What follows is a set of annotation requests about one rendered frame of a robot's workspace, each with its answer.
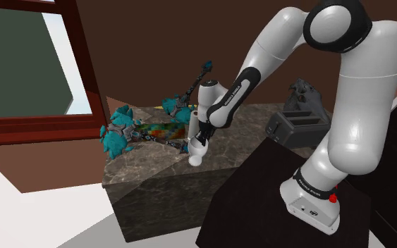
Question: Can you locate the dark grey rock figure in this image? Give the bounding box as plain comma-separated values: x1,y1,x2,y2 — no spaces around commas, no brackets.
281,77,325,113

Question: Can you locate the red framed window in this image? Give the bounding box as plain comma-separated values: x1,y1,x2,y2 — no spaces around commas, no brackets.
0,0,107,147

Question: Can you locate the black toaster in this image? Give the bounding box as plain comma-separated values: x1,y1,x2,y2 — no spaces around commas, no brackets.
264,109,332,149

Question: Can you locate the white goblet cup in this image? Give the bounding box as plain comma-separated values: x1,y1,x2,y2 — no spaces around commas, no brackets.
187,135,209,168

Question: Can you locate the white cylinder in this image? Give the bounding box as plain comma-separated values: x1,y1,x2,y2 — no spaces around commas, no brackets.
188,110,200,140

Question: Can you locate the multicoloured pixel pattern box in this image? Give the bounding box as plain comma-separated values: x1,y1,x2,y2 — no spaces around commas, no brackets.
133,121,188,141

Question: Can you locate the black robot stand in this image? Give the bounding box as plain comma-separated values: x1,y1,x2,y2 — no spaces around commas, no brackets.
195,136,373,248

